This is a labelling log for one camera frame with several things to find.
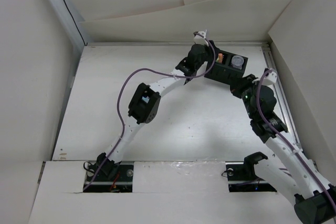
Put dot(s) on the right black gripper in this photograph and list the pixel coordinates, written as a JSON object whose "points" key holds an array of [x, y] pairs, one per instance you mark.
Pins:
{"points": [[246, 81]]}

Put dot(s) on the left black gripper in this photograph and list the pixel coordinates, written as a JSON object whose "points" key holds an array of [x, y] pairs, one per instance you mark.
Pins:
{"points": [[210, 57]]}

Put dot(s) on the orange highlighter pen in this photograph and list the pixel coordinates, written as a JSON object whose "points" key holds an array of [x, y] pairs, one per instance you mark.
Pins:
{"points": [[220, 58]]}

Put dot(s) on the clear jar of paper clips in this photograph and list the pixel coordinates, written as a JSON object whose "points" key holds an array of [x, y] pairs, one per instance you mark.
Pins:
{"points": [[237, 61]]}

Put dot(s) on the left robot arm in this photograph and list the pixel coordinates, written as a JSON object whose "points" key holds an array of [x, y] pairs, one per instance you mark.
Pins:
{"points": [[145, 102]]}

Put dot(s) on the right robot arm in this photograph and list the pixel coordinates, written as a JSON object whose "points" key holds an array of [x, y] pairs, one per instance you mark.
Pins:
{"points": [[310, 193]]}

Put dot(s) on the black two-compartment organizer box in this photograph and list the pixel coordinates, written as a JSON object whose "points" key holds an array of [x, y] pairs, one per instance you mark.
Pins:
{"points": [[224, 72]]}

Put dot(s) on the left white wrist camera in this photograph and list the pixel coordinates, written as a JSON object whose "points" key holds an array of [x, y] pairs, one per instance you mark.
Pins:
{"points": [[200, 37]]}

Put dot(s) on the aluminium rail right side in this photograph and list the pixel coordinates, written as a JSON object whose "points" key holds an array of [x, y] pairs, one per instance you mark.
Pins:
{"points": [[283, 110]]}

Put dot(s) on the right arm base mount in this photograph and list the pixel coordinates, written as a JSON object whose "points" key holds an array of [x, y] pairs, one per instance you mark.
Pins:
{"points": [[241, 175]]}

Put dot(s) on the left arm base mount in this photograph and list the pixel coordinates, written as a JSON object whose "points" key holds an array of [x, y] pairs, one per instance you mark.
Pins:
{"points": [[121, 180]]}

